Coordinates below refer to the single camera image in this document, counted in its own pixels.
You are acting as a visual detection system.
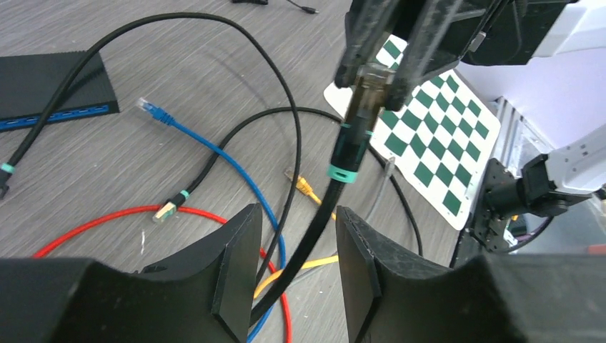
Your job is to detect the orange ethernet cable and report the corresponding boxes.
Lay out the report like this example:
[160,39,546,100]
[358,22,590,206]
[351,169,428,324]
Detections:
[253,168,341,300]

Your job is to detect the green white chessboard mat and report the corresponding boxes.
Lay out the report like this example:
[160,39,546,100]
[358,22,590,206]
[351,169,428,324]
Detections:
[323,34,502,232]

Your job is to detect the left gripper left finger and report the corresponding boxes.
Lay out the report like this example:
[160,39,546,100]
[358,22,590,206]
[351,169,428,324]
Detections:
[1,204,262,342]

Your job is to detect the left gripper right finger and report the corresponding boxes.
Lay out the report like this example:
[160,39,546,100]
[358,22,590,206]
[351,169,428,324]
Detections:
[336,207,605,342]

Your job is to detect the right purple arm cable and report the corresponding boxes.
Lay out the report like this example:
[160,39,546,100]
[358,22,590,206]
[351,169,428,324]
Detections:
[513,215,557,244]

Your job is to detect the red ethernet cable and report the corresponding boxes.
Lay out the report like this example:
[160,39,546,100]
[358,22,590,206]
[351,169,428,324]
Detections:
[31,204,294,343]

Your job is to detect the grey ethernet cable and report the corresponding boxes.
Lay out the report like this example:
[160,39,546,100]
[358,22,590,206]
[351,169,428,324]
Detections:
[286,156,396,289]

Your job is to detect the blue ethernet cable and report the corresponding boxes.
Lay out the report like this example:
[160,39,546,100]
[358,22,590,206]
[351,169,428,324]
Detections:
[137,96,288,343]

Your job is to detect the long black ethernet cable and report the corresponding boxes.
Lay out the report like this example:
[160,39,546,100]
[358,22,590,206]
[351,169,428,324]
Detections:
[152,106,424,259]

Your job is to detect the black switch with blue ports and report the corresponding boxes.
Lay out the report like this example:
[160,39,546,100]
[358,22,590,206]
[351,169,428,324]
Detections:
[1,51,120,132]

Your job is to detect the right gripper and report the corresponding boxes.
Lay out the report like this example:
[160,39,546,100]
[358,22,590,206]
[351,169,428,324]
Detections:
[334,0,569,111]

